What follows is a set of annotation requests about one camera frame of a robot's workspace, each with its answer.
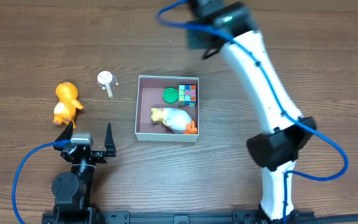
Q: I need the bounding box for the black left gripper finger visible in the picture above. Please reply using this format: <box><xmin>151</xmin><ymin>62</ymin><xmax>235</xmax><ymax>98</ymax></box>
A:
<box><xmin>53</xmin><ymin>121</ymin><xmax>73</xmax><ymax>150</ymax></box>
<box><xmin>104</xmin><ymin>123</ymin><xmax>116</xmax><ymax>157</ymax></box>

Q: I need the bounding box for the multicoloured puzzle cube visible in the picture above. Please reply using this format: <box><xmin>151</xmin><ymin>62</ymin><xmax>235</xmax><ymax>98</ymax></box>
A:
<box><xmin>178</xmin><ymin>85</ymin><xmax>197</xmax><ymax>107</ymax></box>

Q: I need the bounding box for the green round cap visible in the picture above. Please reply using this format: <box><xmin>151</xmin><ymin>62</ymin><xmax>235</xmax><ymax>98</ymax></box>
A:
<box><xmin>163</xmin><ymin>87</ymin><xmax>179</xmax><ymax>104</ymax></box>

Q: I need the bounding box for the white and yellow duck toy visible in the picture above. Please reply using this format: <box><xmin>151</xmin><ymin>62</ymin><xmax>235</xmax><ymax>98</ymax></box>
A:
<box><xmin>150</xmin><ymin>108</ymin><xmax>198</xmax><ymax>134</ymax></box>

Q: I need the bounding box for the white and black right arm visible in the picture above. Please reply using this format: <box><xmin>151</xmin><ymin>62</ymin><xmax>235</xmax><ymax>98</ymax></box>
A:
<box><xmin>188</xmin><ymin>1</ymin><xmax>316</xmax><ymax>223</ymax></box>

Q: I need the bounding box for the orange dinosaur toy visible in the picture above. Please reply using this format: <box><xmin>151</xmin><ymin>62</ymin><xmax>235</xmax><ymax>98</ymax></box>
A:
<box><xmin>53</xmin><ymin>82</ymin><xmax>84</xmax><ymax>129</ymax></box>

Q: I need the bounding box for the white wooden rattle drum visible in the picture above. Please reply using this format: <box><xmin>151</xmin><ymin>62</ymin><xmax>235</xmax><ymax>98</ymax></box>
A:
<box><xmin>97</xmin><ymin>71</ymin><xmax>119</xmax><ymax>99</ymax></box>

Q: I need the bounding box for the white box with pink interior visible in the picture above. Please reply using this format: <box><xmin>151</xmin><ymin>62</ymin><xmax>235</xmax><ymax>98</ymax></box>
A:
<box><xmin>135</xmin><ymin>75</ymin><xmax>200</xmax><ymax>142</ymax></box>

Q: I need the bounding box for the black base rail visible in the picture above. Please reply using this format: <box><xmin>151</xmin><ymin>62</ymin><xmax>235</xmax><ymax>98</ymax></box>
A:
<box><xmin>42</xmin><ymin>210</ymin><xmax>358</xmax><ymax>224</ymax></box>

